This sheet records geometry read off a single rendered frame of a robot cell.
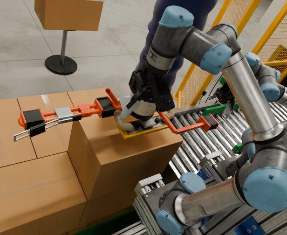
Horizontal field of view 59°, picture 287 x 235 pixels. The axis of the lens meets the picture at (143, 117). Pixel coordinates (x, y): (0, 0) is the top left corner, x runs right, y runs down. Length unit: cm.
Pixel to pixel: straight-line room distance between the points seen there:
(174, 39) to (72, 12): 237
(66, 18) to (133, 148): 184
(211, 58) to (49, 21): 245
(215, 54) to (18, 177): 145
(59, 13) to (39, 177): 174
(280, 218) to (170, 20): 79
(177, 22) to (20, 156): 147
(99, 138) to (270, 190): 100
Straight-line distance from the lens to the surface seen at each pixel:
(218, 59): 63
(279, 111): 357
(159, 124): 151
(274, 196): 75
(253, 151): 144
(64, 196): 173
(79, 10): 297
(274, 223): 111
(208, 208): 90
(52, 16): 292
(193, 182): 110
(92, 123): 156
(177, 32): 65
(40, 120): 119
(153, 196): 127
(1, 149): 192
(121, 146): 149
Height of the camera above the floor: 208
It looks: 42 degrees down
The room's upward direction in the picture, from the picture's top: 24 degrees clockwise
